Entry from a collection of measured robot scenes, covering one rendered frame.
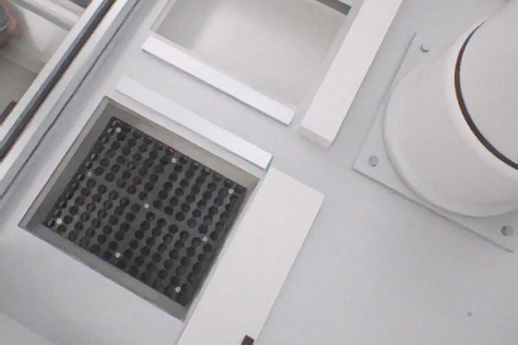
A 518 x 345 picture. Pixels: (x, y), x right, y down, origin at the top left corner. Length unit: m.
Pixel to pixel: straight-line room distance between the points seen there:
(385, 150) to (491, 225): 0.16
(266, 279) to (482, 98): 0.32
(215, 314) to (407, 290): 0.24
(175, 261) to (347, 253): 0.23
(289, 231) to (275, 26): 0.38
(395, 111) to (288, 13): 0.29
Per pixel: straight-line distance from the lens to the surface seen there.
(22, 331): 0.65
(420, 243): 0.68
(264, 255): 0.62
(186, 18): 0.86
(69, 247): 0.77
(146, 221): 0.69
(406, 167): 0.66
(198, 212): 0.71
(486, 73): 0.49
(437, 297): 0.69
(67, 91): 0.66
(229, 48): 0.83
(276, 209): 0.63
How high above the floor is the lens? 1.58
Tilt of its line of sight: 73 degrees down
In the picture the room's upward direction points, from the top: 10 degrees clockwise
